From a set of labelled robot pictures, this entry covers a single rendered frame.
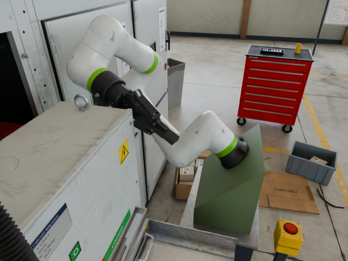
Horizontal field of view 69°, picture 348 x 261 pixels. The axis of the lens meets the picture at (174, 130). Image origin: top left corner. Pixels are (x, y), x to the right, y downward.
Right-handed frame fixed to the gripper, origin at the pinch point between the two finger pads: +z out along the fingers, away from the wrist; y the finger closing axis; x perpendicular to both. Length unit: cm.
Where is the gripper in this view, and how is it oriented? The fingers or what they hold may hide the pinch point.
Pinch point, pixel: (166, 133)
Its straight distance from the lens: 69.5
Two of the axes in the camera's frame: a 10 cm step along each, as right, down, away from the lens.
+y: -2.5, 6.9, 6.8
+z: 7.5, 5.8, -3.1
